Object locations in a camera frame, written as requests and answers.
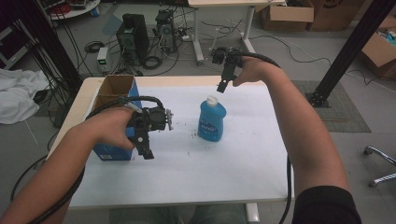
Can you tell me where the blue bottle with white cap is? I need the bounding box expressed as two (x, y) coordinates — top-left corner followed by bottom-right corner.
(196, 95), (228, 143)

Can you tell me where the person's left hand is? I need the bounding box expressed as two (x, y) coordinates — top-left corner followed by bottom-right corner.
(89, 106), (136, 151)

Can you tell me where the white power supply unit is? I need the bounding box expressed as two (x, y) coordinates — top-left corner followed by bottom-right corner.
(96, 46), (110, 75)

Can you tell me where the black computer tower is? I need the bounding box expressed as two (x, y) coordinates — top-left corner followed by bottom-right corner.
(116, 13), (150, 65)

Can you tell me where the small black cable coil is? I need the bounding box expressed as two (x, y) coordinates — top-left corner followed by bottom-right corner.
(84, 40), (106, 54)

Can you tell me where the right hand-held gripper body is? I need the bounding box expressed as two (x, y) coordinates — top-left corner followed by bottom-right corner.
(211, 46), (244, 68)

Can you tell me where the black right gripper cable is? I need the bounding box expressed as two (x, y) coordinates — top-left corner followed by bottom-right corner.
(238, 50), (294, 224)

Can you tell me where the white table cover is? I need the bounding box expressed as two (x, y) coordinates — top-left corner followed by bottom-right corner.
(68, 83), (295, 209)

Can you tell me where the low cardboard box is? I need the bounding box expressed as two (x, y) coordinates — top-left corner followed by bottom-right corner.
(261, 0), (316, 33)

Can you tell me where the white crumpled cloth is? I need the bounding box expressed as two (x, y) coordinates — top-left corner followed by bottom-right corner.
(0, 67), (50, 126)

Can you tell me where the blue cardboard box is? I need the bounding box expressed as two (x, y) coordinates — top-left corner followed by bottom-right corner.
(92, 74), (143, 162)

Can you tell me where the black cable-hung stand post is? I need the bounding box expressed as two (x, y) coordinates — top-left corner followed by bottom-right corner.
(30, 0), (84, 91)

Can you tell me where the open computer case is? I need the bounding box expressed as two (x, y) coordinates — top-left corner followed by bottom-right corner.
(154, 8), (177, 53)

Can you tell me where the black metal stand post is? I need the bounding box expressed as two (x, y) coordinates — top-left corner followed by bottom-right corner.
(305, 0), (396, 108)

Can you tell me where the white-legged wooden table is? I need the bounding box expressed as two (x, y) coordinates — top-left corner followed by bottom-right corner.
(187, 0), (287, 63)

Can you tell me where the open cardboard box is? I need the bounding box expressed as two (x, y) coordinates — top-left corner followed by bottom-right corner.
(359, 14), (396, 79)

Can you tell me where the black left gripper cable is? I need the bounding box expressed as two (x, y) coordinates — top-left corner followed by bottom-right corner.
(9, 95), (165, 224)

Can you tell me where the person's right hand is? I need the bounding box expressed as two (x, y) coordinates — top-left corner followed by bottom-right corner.
(232, 57), (277, 88)

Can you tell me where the round white table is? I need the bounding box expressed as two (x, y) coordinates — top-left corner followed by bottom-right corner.
(39, 0), (102, 21)

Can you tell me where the grey floor mat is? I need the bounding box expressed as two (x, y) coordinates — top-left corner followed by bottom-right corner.
(291, 79), (372, 133)

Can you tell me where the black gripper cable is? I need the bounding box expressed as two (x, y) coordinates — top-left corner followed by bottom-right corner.
(238, 50), (294, 224)
(9, 95), (165, 224)

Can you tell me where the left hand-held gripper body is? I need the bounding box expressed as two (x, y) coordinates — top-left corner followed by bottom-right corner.
(125, 105), (175, 140)

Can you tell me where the large black cable coil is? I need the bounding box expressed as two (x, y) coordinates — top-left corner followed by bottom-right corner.
(142, 54), (163, 71)

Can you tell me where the black sleeve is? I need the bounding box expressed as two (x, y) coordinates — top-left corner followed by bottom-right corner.
(291, 185), (362, 224)

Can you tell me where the tall cardboard box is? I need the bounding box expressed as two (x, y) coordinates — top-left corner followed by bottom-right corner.
(307, 0), (366, 33)

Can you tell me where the white table leg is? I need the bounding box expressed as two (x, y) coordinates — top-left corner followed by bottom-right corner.
(245, 203), (261, 224)

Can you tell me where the chrome chair base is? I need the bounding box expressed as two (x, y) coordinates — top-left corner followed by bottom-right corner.
(362, 145), (396, 189)

